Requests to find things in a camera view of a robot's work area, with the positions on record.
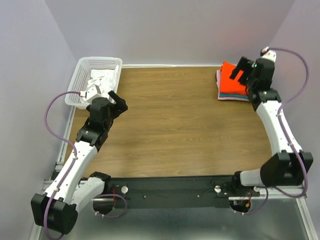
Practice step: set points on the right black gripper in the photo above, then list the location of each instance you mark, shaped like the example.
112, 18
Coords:
241, 65

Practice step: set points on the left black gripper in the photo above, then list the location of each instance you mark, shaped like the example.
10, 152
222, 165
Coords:
119, 107

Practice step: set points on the orange t shirt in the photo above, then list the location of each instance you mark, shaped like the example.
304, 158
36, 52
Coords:
228, 85

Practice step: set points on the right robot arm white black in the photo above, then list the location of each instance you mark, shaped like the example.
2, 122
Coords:
289, 163

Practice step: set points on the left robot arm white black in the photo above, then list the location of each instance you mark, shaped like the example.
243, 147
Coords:
58, 207

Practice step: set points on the white crumpled t shirt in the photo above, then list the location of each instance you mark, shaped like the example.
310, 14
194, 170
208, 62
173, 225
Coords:
106, 79

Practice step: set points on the pink folded t shirt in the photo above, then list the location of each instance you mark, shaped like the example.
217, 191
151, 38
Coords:
218, 78

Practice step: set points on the teal folded t shirt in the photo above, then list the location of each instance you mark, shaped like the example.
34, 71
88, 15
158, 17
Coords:
225, 95

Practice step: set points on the white plastic laundry basket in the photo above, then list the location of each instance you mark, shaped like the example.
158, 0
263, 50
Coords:
82, 72

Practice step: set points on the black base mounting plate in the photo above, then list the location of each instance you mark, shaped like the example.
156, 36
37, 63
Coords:
173, 192

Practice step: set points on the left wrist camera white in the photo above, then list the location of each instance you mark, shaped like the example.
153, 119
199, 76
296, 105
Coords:
93, 91

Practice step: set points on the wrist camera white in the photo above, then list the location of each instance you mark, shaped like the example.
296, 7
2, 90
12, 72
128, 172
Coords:
93, 91
268, 54

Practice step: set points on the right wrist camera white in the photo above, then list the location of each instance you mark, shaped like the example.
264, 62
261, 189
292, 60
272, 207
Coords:
268, 54

